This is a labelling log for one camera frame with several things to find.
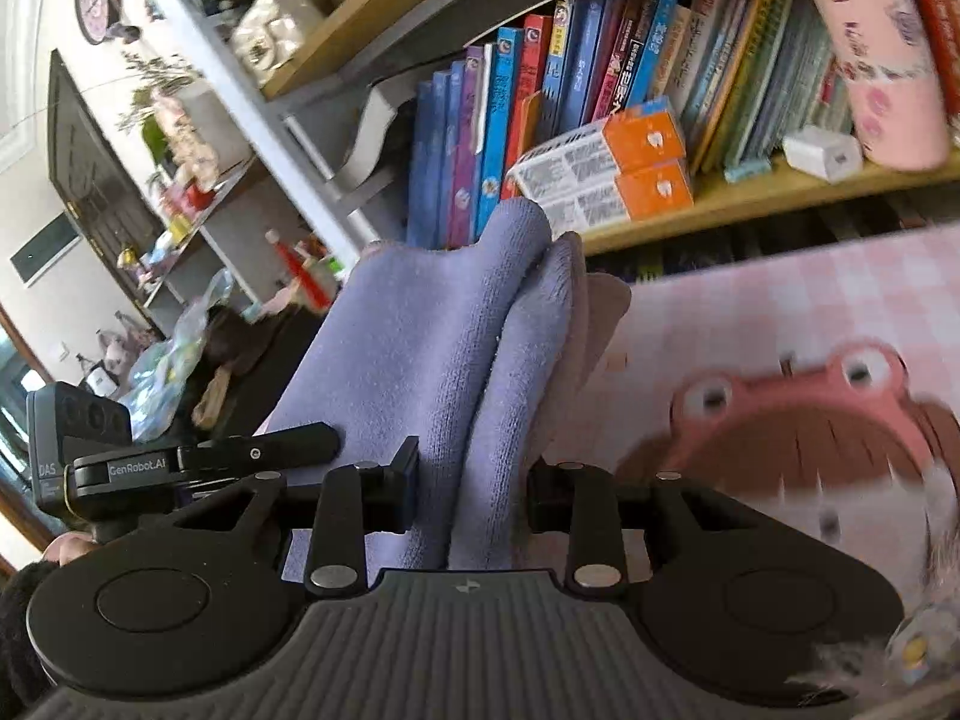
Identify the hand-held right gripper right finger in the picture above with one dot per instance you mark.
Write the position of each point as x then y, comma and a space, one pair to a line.
541, 499

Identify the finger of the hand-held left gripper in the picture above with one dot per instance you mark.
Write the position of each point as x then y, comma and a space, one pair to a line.
277, 446

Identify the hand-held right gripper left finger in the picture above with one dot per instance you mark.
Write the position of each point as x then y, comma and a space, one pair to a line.
409, 469

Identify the purple and pink knit sweater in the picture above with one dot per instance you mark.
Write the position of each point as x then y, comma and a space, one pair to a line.
420, 360

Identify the person's left forearm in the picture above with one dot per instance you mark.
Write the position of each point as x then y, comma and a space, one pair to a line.
19, 637

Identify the person's left hand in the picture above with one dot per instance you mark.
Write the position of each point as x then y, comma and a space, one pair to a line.
69, 549

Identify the iridescent plastic bag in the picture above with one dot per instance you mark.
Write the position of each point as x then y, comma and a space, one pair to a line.
169, 367

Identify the red tassel pen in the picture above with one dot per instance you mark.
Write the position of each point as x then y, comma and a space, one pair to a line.
304, 274

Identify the pink checked printed tablecloth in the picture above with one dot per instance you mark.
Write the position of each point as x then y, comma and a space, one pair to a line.
750, 300

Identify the black television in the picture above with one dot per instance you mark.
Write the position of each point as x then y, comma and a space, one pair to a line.
94, 180

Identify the orange and white carton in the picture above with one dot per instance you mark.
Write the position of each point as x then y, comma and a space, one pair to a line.
600, 146
622, 199

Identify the flower bouquet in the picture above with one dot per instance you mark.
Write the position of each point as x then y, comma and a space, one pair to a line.
176, 116

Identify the wooden bookshelf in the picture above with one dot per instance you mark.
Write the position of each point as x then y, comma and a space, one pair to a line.
787, 195

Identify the row of colourful books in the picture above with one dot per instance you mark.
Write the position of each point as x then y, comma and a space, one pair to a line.
585, 60

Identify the white charger cube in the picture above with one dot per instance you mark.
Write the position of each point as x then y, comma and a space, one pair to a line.
823, 154

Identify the pink printed tumbler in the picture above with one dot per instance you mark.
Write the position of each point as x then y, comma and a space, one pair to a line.
877, 52

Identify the white shelf post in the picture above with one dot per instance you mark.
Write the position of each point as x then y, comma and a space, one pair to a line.
247, 112

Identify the round wall clock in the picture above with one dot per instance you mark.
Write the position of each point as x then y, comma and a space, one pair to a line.
97, 11

